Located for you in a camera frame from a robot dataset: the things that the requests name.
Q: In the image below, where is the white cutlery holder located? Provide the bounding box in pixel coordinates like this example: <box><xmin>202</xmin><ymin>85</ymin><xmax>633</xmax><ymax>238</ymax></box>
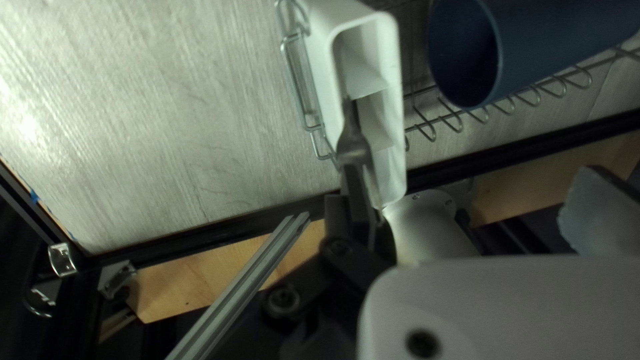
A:
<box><xmin>295</xmin><ymin>0</ymin><xmax>408</xmax><ymax>208</ymax></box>

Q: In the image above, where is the dark blue cup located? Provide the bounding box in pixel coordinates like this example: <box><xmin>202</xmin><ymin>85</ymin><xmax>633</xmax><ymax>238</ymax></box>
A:
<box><xmin>427</xmin><ymin>0</ymin><xmax>640</xmax><ymax>110</ymax></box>

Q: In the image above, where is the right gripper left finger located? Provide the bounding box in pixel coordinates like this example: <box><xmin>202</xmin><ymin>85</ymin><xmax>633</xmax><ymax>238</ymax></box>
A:
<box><xmin>262</xmin><ymin>99</ymin><xmax>399</xmax><ymax>327</ymax></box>

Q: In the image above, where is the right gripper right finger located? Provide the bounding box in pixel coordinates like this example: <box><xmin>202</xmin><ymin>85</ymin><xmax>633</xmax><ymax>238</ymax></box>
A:
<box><xmin>557</xmin><ymin>165</ymin><xmax>640</xmax><ymax>259</ymax></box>

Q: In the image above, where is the wire dish rack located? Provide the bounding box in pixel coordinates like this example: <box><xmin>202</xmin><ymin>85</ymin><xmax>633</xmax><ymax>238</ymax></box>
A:
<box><xmin>275</xmin><ymin>0</ymin><xmax>640</xmax><ymax>162</ymax></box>

